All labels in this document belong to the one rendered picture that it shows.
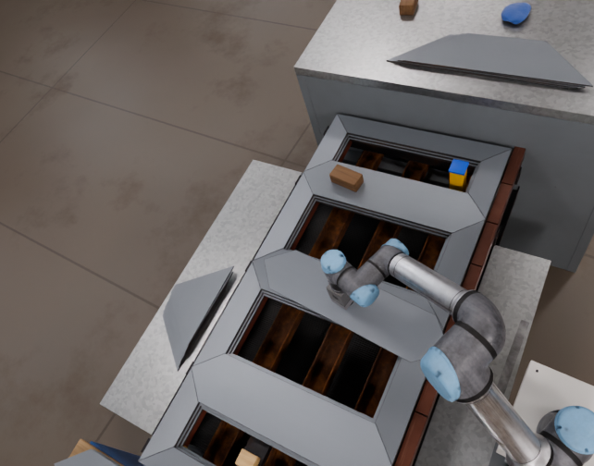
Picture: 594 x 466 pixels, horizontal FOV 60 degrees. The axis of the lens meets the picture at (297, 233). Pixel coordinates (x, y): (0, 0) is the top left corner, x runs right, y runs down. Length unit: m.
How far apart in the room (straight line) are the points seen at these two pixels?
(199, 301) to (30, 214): 2.26
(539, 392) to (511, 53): 1.20
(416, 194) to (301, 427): 0.94
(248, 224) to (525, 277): 1.10
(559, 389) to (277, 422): 0.86
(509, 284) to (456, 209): 0.33
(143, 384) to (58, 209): 2.13
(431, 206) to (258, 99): 2.13
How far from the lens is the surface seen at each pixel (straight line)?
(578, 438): 1.53
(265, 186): 2.26
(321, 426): 1.68
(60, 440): 3.13
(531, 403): 1.76
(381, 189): 2.01
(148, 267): 3.25
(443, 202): 1.96
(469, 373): 1.24
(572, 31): 2.28
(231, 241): 2.15
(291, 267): 1.90
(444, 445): 1.81
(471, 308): 1.28
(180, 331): 2.02
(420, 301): 1.77
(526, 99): 2.01
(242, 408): 1.76
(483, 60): 2.11
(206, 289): 2.04
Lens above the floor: 2.47
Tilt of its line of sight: 56 degrees down
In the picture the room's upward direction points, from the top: 24 degrees counter-clockwise
